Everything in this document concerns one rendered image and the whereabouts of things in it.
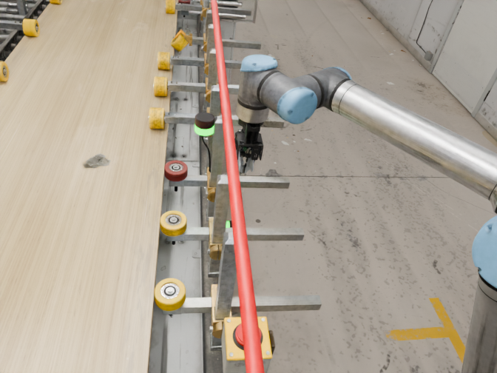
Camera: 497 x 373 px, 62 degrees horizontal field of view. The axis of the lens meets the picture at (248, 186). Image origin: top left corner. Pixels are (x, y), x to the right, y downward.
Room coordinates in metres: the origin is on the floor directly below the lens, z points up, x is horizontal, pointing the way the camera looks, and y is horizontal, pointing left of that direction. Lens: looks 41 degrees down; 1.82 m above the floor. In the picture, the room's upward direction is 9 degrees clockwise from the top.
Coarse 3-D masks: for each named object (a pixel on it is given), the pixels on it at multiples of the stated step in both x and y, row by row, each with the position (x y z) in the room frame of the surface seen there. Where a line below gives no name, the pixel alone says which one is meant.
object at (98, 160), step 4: (92, 156) 1.08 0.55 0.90; (96, 156) 1.07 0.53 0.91; (100, 156) 1.08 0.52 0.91; (104, 156) 1.09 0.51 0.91; (88, 160) 1.05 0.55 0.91; (92, 160) 1.05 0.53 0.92; (96, 160) 1.05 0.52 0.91; (100, 160) 1.05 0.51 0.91; (104, 160) 1.06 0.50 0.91; (108, 160) 1.07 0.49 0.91; (84, 164) 1.02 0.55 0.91; (88, 164) 1.02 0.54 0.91; (92, 164) 1.03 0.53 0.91; (96, 164) 1.03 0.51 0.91; (100, 164) 1.04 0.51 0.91; (104, 164) 1.04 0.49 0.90; (108, 164) 1.05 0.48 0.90
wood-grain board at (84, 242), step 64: (64, 0) 2.48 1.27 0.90; (128, 0) 2.65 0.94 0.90; (64, 64) 1.69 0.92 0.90; (128, 64) 1.79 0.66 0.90; (0, 128) 1.16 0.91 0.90; (64, 128) 1.22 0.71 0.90; (128, 128) 1.28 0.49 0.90; (0, 192) 0.85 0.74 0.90; (64, 192) 0.89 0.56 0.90; (128, 192) 0.93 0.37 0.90; (0, 256) 0.62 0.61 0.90; (64, 256) 0.66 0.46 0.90; (128, 256) 0.69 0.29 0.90; (0, 320) 0.45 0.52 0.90; (64, 320) 0.48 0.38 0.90; (128, 320) 0.50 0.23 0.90
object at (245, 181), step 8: (192, 176) 1.11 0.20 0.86; (200, 176) 1.11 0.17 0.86; (240, 176) 1.15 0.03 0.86; (248, 176) 1.15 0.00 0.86; (176, 184) 1.07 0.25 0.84; (184, 184) 1.08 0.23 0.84; (192, 184) 1.09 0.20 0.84; (200, 184) 1.09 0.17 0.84; (240, 184) 1.12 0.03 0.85; (248, 184) 1.13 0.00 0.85; (256, 184) 1.13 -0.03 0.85; (264, 184) 1.14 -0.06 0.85; (272, 184) 1.14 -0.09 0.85; (280, 184) 1.15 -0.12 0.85; (288, 184) 1.16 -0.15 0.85
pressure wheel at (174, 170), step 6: (168, 162) 1.11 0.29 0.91; (174, 162) 1.11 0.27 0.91; (180, 162) 1.12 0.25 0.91; (168, 168) 1.07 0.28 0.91; (174, 168) 1.08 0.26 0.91; (180, 168) 1.09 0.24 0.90; (186, 168) 1.09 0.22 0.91; (168, 174) 1.05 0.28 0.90; (174, 174) 1.05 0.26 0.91; (180, 174) 1.06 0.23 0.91; (186, 174) 1.08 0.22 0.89; (174, 180) 1.05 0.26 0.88; (180, 180) 1.06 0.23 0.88
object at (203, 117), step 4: (200, 112) 1.09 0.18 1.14; (204, 112) 1.09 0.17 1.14; (196, 116) 1.06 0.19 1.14; (200, 116) 1.07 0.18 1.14; (204, 116) 1.07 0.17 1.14; (208, 116) 1.07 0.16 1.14; (212, 116) 1.08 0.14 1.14; (200, 120) 1.05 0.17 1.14; (204, 120) 1.05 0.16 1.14; (208, 120) 1.05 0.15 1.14; (200, 128) 1.04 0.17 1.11; (212, 136) 1.06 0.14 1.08; (212, 140) 1.06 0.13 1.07; (208, 148) 1.06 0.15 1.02
